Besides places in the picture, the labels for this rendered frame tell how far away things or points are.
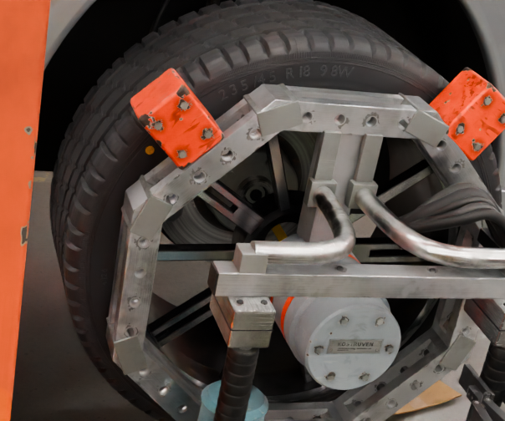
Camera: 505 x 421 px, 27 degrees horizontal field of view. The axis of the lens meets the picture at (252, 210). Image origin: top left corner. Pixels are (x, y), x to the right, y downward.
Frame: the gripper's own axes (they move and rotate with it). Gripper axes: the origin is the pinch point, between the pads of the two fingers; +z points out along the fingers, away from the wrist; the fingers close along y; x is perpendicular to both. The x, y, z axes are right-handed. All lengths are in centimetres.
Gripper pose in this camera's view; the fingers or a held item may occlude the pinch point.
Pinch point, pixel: (490, 388)
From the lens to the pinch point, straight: 137.7
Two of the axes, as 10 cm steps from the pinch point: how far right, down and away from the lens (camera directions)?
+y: 9.5, 0.4, 3.2
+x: 1.7, -9.0, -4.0
